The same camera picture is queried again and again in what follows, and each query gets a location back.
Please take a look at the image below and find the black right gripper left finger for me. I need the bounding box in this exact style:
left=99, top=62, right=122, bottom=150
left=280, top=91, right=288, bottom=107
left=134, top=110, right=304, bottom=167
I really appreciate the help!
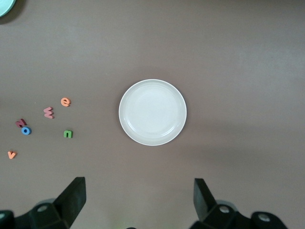
left=0, top=177, right=86, bottom=229

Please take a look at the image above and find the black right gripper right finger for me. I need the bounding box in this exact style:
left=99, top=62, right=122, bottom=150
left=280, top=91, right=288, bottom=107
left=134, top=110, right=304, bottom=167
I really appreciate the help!
left=190, top=178, right=290, bottom=229

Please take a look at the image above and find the pink foam letter w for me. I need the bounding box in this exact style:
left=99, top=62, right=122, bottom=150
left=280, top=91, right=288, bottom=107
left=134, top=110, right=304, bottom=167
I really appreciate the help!
left=43, top=106, right=55, bottom=119

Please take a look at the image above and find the beige round plate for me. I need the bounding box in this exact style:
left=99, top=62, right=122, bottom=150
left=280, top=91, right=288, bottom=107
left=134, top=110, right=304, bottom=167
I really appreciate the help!
left=118, top=79, right=188, bottom=146

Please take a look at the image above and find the pale green round plate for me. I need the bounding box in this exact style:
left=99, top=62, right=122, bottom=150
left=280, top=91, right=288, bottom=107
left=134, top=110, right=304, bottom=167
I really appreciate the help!
left=0, top=0, right=17, bottom=18

